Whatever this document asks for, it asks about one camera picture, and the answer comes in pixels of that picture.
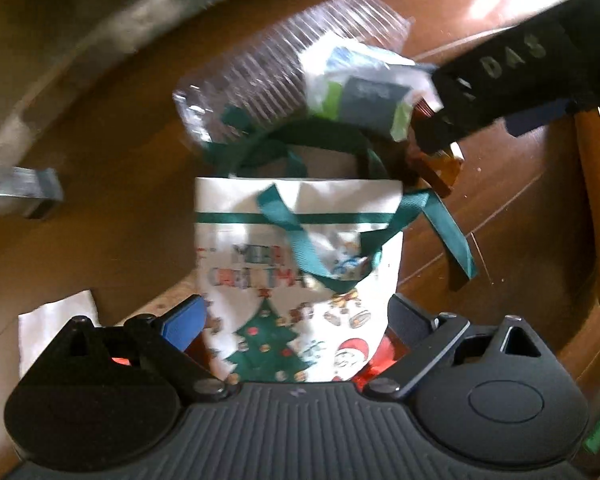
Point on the green white carton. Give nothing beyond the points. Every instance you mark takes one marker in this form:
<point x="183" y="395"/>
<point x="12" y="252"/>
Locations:
<point x="365" y="90"/>

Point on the small brown bottle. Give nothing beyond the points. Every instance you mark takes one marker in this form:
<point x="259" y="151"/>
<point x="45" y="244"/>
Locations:
<point x="435" y="170"/>

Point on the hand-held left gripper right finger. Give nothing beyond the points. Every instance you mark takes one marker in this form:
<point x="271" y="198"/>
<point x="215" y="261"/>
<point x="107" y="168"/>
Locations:
<point x="414" y="321"/>

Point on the white paper napkin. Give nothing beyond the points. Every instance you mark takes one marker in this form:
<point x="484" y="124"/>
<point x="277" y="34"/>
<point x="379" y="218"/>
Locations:
<point x="50" y="325"/>

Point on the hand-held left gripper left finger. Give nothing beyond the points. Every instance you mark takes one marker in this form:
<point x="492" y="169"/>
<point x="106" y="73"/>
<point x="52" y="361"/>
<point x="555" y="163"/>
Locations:
<point x="182" y="325"/>

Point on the clear plastic bottle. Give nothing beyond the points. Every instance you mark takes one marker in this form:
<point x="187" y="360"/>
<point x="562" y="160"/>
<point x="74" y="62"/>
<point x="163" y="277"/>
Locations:
<point x="280" y="65"/>

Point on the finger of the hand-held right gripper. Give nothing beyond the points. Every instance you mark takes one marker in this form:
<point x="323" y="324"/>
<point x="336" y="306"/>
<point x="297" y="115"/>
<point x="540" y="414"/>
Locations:
<point x="537" y="119"/>

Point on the white christmas tote bag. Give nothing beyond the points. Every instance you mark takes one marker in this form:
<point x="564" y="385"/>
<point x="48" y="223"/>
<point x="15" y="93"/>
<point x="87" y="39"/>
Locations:
<point x="290" y="220"/>

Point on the red orange plastic bag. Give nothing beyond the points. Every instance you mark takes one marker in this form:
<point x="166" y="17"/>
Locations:
<point x="375" y="371"/>

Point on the metal bench frame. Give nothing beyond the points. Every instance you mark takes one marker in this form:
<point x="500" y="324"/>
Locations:
<point x="105" y="45"/>

